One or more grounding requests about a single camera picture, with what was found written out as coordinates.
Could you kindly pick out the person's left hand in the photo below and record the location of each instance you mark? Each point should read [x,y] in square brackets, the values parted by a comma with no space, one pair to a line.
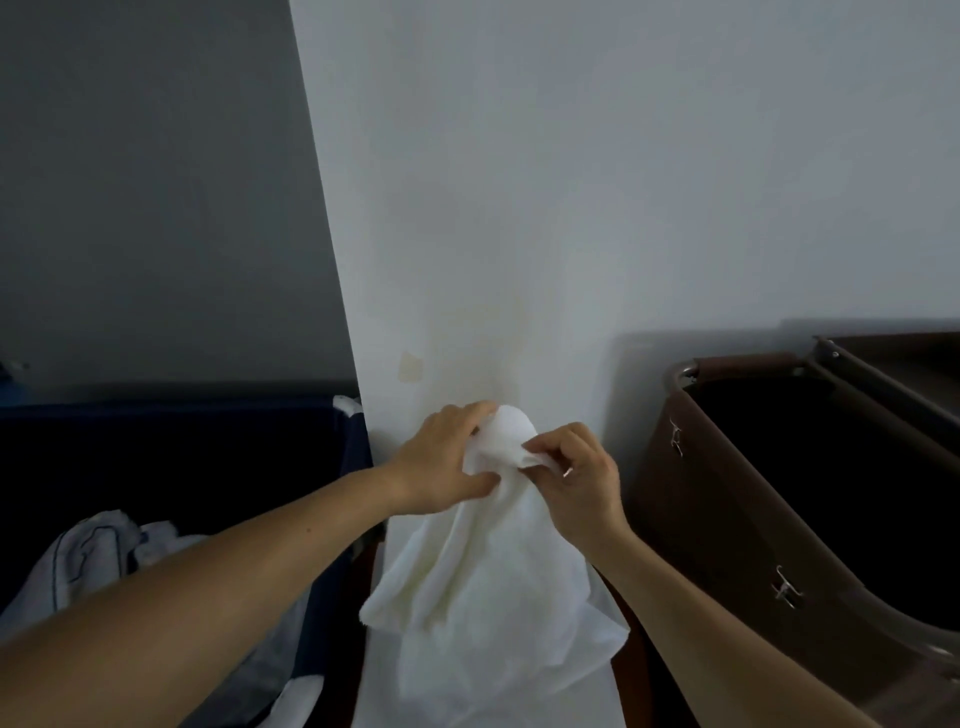
[431,472]

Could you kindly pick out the person's right hand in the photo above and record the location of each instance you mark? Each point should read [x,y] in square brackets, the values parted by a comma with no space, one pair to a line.
[585,495]

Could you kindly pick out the white towel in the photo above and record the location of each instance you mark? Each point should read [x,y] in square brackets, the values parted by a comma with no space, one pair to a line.
[495,585]
[382,675]

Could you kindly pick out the brown housekeeping cart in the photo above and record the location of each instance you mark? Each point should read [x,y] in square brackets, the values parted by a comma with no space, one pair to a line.
[750,510]

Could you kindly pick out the person's left forearm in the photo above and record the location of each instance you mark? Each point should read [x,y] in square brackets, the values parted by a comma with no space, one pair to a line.
[165,615]

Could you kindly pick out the person's right forearm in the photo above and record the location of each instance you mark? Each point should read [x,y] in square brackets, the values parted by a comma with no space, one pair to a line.
[720,660]

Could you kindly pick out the round wooden side table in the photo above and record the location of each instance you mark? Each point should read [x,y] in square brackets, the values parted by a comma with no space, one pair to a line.
[628,667]

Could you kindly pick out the white pillowcase black piping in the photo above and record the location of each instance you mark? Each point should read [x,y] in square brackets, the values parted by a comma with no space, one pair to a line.
[90,555]

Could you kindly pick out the grey door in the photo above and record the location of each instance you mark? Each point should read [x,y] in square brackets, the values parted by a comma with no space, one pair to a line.
[150,187]

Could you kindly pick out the navy laundry hamper white frame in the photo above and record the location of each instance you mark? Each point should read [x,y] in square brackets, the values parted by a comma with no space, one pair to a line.
[187,465]

